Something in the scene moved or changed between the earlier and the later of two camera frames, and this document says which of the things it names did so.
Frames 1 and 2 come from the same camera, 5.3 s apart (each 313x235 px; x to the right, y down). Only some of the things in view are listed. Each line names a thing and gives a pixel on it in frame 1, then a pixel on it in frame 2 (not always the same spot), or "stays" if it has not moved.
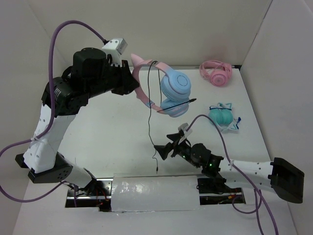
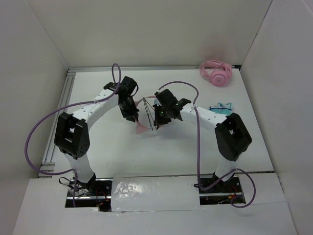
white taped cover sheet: [131, 192] stays
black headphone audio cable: [161, 108] -> [148, 113]
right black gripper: [164, 150] -> [158, 121]
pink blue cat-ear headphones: [175, 88] -> [139, 128]
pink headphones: [219, 73] stays
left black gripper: [127, 82] -> [133, 111]
